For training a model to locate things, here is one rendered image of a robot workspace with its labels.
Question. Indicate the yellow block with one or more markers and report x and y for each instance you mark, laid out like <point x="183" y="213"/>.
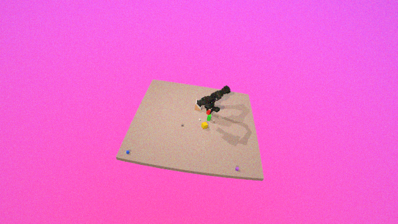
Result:
<point x="204" y="125"/>

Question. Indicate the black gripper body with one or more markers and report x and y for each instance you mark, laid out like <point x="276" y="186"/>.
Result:
<point x="216" y="109"/>

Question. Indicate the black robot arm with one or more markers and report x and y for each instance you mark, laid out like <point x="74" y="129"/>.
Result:
<point x="217" y="94"/>

